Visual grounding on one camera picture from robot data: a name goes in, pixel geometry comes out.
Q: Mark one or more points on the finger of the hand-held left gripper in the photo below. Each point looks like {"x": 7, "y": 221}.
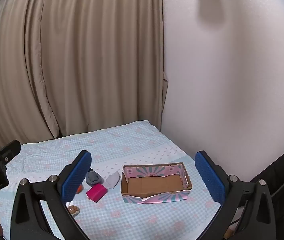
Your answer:
{"x": 4, "y": 155}

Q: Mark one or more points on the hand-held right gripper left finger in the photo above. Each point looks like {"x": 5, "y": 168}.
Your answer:
{"x": 78, "y": 175}

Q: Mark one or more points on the pale lilac cloth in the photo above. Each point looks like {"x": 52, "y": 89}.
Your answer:
{"x": 112, "y": 180}

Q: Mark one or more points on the orange pompom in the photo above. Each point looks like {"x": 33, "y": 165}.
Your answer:
{"x": 80, "y": 188}

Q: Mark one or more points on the beige curtain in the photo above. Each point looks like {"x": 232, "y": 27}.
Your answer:
{"x": 77, "y": 55}

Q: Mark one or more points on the printed cardboard box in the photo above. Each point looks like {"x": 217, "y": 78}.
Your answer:
{"x": 154, "y": 182}

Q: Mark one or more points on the small brown charm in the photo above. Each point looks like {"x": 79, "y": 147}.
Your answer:
{"x": 73, "y": 208}

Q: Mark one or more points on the grey sock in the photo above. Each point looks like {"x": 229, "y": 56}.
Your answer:
{"x": 94, "y": 178}

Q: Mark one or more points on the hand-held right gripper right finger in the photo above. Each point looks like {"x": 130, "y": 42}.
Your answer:
{"x": 210, "y": 177}

